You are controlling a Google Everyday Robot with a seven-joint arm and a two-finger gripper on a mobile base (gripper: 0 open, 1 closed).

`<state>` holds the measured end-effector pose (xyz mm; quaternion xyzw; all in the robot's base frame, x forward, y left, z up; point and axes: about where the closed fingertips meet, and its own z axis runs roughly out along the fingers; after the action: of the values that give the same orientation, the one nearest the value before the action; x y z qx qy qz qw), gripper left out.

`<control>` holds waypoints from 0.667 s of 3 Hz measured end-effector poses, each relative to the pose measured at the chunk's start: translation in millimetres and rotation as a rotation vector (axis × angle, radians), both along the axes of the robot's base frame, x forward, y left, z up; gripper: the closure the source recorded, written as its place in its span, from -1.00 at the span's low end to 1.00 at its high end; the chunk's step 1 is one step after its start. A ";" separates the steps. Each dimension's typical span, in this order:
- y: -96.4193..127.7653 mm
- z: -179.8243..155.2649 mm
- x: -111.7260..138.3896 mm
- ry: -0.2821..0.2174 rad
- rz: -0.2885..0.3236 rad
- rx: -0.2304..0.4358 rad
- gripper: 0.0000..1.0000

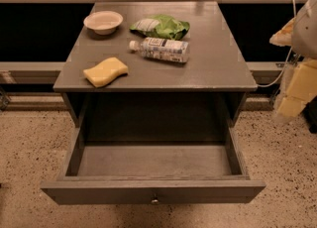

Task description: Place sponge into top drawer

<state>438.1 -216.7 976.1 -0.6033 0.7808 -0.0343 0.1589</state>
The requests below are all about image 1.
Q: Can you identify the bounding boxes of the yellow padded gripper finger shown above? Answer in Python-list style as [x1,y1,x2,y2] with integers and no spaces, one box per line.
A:
[275,58,317,118]
[269,18,295,47]

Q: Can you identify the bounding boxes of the clear plastic water bottle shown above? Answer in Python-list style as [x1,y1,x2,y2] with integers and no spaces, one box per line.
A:
[129,38,189,63]

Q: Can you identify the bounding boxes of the white bowl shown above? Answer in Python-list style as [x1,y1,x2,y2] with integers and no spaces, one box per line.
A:
[83,11,123,35]

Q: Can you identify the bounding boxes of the open grey top drawer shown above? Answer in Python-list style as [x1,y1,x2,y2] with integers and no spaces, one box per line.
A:
[40,92,266,206]

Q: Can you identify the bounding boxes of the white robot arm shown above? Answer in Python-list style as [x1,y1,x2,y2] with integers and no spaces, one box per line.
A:
[269,0,317,119]

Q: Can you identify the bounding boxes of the yellow sponge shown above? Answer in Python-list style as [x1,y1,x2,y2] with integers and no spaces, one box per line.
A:
[83,57,129,87]

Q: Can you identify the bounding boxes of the green chip bag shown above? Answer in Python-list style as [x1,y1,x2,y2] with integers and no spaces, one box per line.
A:
[130,14,190,41]

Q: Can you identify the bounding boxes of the metal drawer knob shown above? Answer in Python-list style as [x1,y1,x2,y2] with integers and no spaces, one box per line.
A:
[151,198,159,205]

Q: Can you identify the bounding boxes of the white cable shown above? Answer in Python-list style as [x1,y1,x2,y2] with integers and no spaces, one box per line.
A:
[257,0,297,89]

